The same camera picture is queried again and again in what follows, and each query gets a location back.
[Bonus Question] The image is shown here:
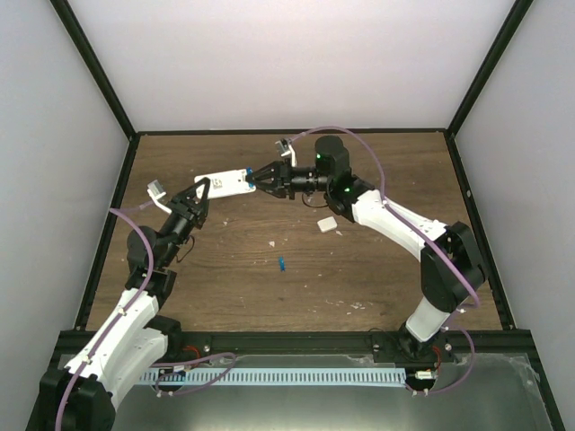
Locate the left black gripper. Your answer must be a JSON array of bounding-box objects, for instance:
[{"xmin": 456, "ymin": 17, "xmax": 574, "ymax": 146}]
[{"xmin": 160, "ymin": 179, "xmax": 212, "ymax": 268}]

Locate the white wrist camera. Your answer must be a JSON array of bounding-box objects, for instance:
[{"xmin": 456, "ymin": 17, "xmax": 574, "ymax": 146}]
[
  {"xmin": 275, "ymin": 138, "xmax": 297, "ymax": 167},
  {"xmin": 146, "ymin": 180, "xmax": 172, "ymax": 215}
]

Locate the light blue slotted cable duct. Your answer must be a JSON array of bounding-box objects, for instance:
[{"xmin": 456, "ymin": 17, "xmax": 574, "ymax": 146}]
[{"xmin": 159, "ymin": 367, "xmax": 406, "ymax": 388}]

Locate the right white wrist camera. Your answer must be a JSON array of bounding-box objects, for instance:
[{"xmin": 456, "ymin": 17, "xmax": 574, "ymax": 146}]
[{"xmin": 275, "ymin": 138, "xmax": 297, "ymax": 167}]

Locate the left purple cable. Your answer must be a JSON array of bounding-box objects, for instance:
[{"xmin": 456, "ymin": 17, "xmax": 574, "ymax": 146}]
[{"xmin": 55, "ymin": 200, "xmax": 237, "ymax": 431}]

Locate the purple cable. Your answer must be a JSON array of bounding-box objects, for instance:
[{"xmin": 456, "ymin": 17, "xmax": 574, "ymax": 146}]
[
  {"xmin": 55, "ymin": 200, "xmax": 237, "ymax": 431},
  {"xmin": 287, "ymin": 126, "xmax": 482, "ymax": 396}
]

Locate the white battery cover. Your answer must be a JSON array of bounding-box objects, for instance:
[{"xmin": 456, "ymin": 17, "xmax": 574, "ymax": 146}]
[{"xmin": 317, "ymin": 216, "xmax": 338, "ymax": 233}]

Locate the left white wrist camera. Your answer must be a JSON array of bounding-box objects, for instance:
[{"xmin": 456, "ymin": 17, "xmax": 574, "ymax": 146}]
[{"xmin": 146, "ymin": 180, "xmax": 172, "ymax": 215}]

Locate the black aluminium frame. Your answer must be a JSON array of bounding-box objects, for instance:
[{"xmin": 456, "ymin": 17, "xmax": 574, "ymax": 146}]
[{"xmin": 47, "ymin": 1, "xmax": 564, "ymax": 430}]

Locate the white remote control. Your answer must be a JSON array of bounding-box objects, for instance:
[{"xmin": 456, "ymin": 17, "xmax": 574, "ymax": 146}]
[{"xmin": 194, "ymin": 168, "xmax": 256, "ymax": 199}]

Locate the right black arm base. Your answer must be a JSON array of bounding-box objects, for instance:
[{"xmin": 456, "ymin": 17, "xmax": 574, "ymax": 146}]
[{"xmin": 371, "ymin": 331, "xmax": 452, "ymax": 364}]

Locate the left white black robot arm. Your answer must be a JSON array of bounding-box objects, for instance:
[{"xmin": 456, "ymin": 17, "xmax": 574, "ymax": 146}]
[{"xmin": 38, "ymin": 178, "xmax": 211, "ymax": 430}]

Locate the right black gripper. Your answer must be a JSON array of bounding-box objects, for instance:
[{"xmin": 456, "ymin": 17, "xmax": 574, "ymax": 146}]
[{"xmin": 248, "ymin": 159, "xmax": 331, "ymax": 201}]

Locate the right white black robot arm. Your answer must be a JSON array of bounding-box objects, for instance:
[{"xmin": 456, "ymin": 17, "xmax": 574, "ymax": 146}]
[{"xmin": 246, "ymin": 136, "xmax": 488, "ymax": 362}]

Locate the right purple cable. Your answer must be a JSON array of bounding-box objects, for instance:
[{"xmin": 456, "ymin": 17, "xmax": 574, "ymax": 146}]
[{"xmin": 287, "ymin": 126, "xmax": 482, "ymax": 396}]

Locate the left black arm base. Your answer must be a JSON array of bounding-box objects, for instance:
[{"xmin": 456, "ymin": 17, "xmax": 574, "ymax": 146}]
[{"xmin": 155, "ymin": 331, "xmax": 211, "ymax": 364}]

